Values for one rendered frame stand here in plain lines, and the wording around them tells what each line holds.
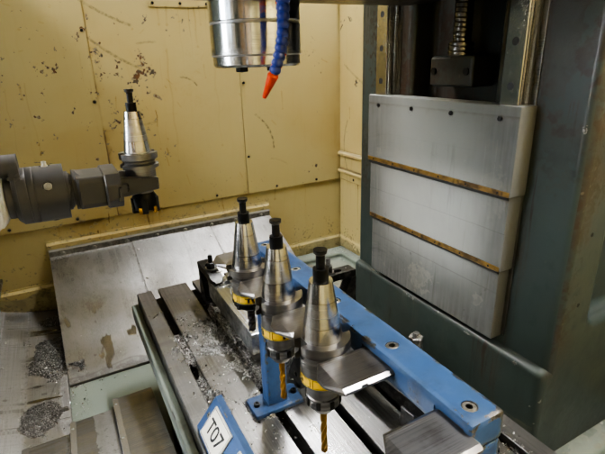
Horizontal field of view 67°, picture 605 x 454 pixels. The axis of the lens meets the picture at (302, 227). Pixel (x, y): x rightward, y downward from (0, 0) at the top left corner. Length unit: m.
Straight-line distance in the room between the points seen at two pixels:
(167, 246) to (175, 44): 0.76
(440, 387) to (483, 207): 0.65
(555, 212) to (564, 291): 0.16
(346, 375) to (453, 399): 0.10
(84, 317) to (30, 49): 0.89
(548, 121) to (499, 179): 0.14
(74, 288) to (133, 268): 0.21
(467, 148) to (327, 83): 1.17
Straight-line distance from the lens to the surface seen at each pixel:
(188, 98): 1.89
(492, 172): 1.02
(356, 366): 0.49
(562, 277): 1.04
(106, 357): 1.61
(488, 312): 1.13
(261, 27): 0.81
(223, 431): 0.82
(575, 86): 0.96
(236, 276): 0.67
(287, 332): 0.54
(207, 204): 1.97
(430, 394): 0.45
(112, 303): 1.74
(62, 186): 0.79
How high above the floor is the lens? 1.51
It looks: 20 degrees down
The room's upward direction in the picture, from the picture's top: 2 degrees counter-clockwise
